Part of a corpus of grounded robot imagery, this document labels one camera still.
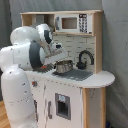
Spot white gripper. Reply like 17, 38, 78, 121
45, 47, 68, 65

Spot silver toy pot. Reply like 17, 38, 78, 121
55, 60, 73, 73

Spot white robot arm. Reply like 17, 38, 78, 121
0, 24, 67, 128

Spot wooden toy kitchen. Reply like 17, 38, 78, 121
21, 10, 115, 128

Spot black toy faucet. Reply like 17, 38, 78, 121
76, 49, 95, 71

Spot grey toy sink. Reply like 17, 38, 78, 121
53, 69, 92, 81

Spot toy microwave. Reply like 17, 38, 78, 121
55, 14, 92, 33

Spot red left knob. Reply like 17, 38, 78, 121
32, 81, 38, 87

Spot toy fridge door dispenser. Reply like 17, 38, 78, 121
47, 92, 72, 121

